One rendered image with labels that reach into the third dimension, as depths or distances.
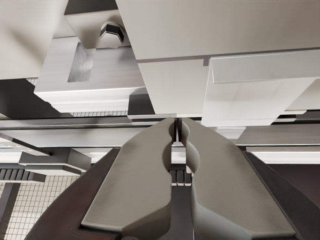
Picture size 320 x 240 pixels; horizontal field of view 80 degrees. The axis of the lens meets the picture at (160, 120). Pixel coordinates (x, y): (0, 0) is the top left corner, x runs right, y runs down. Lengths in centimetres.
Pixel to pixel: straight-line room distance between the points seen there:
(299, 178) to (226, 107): 63
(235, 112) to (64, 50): 24
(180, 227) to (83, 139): 42
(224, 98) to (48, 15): 25
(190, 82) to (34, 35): 26
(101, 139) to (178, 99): 34
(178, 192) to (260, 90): 58
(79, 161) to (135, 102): 31
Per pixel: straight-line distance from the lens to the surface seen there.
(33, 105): 77
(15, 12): 34
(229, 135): 29
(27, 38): 37
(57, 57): 32
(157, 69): 16
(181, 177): 59
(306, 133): 54
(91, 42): 29
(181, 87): 18
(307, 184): 82
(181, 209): 72
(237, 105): 21
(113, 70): 26
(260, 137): 49
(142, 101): 24
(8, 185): 132
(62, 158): 48
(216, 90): 18
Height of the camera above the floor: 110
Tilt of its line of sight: 24 degrees down
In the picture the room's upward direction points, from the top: 178 degrees counter-clockwise
